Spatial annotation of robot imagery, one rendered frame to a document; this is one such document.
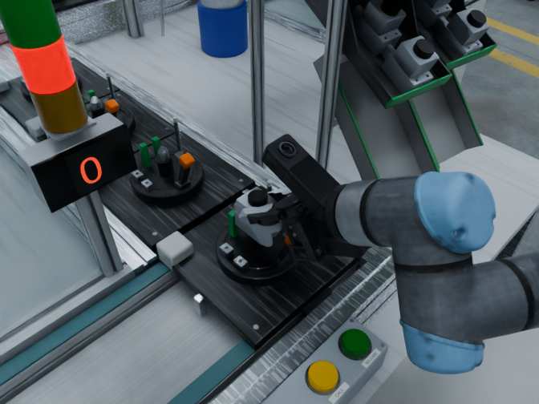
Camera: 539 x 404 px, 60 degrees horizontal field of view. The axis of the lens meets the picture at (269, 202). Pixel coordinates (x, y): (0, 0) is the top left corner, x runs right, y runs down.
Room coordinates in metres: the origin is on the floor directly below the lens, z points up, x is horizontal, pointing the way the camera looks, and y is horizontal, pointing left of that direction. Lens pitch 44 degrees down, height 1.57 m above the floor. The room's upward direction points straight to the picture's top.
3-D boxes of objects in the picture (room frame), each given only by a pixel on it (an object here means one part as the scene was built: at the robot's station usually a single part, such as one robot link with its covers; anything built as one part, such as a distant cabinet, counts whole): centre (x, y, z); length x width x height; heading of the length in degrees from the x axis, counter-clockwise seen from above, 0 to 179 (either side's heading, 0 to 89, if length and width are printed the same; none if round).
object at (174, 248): (0.51, 0.16, 0.97); 0.05 x 0.05 x 0.04; 44
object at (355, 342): (0.34, -0.12, 0.96); 0.04 x 0.04 x 0.02
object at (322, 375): (0.29, -0.07, 0.96); 0.04 x 0.04 x 0.02
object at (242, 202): (0.51, 0.02, 1.06); 0.08 x 0.04 x 0.07; 44
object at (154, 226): (0.69, 0.20, 1.01); 0.24 x 0.24 x 0.13; 44
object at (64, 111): (0.46, 0.24, 1.28); 0.05 x 0.05 x 0.05
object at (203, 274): (0.51, 0.02, 0.96); 0.24 x 0.24 x 0.02; 44
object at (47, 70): (0.46, 0.24, 1.33); 0.05 x 0.05 x 0.05
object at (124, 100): (0.86, 0.37, 1.01); 0.24 x 0.24 x 0.13; 44
